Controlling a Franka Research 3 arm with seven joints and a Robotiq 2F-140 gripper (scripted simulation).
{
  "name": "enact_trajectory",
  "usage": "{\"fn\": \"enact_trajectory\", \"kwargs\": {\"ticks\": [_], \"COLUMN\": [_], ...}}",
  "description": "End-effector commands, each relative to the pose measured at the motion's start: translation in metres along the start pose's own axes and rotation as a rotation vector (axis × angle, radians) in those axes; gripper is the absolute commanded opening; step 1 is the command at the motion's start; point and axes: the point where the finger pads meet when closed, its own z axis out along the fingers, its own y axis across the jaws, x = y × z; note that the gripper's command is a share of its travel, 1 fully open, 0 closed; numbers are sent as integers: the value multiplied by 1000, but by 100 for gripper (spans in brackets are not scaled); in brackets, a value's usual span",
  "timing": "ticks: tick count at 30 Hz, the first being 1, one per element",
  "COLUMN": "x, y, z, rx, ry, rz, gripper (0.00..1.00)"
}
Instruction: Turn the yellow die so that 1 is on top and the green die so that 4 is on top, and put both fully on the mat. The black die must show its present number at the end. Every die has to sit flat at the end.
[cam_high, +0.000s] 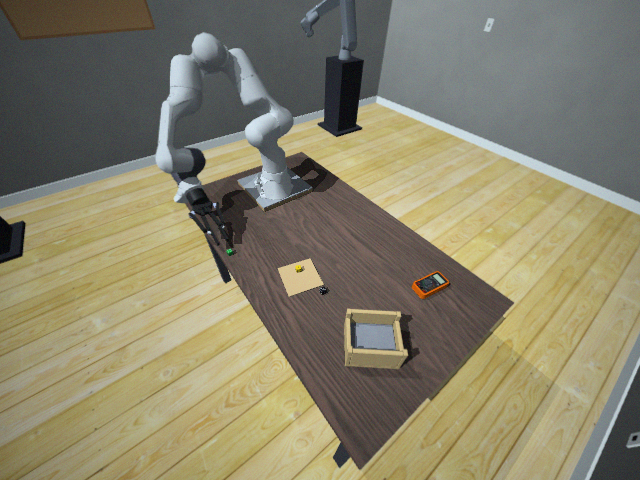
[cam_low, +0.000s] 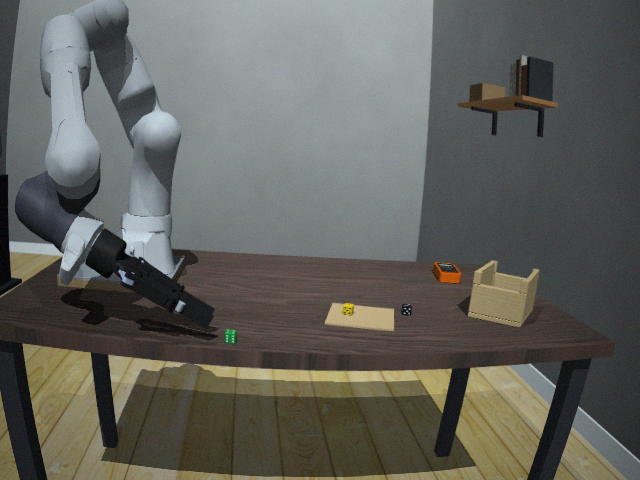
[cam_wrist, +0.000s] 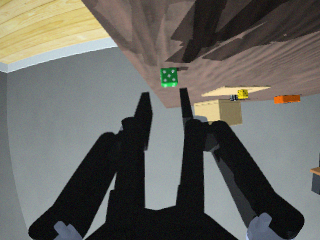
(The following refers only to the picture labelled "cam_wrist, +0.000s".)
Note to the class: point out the orange pocket multimeter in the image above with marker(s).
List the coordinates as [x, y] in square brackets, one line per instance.
[287, 98]

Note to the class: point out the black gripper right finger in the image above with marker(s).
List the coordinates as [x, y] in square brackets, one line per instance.
[266, 215]

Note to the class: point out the green die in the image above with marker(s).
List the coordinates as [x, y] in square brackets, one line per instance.
[169, 77]

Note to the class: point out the black die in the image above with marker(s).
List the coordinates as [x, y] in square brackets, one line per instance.
[234, 97]

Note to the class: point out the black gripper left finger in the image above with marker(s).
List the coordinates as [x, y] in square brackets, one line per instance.
[73, 212]

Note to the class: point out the yellow die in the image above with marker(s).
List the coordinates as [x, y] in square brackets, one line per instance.
[242, 93]

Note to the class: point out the tan wooden crate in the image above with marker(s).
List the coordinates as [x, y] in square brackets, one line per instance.
[221, 109]

